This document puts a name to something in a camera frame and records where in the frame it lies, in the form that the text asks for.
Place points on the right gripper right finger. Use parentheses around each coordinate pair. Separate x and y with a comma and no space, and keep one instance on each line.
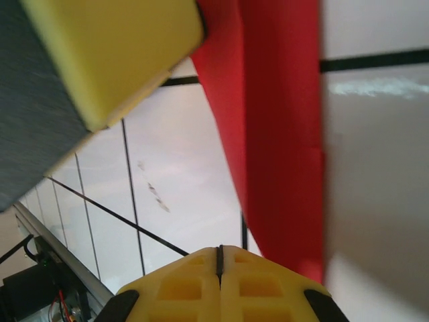
(268,302)

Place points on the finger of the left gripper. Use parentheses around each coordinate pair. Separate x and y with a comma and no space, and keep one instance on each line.
(100,50)

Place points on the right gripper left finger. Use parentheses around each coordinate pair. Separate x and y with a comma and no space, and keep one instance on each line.
(174,302)

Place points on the red cloth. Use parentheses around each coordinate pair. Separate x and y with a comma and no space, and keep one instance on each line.
(278,117)

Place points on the black controller board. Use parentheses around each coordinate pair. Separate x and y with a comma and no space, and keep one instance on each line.
(20,288)

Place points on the aluminium rail beam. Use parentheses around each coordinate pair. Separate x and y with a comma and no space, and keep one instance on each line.
(67,255)

